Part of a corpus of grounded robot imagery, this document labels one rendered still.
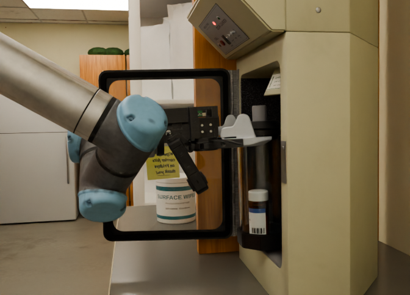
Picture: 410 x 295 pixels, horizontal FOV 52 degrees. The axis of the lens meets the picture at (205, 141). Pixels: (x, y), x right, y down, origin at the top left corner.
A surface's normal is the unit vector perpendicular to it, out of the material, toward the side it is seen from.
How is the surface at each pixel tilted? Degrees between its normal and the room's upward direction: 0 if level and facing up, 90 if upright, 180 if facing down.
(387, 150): 90
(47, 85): 87
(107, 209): 135
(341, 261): 90
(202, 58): 90
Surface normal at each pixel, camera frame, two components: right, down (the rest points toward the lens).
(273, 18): 0.18, 0.05
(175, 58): -0.50, 0.25
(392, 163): -0.98, 0.03
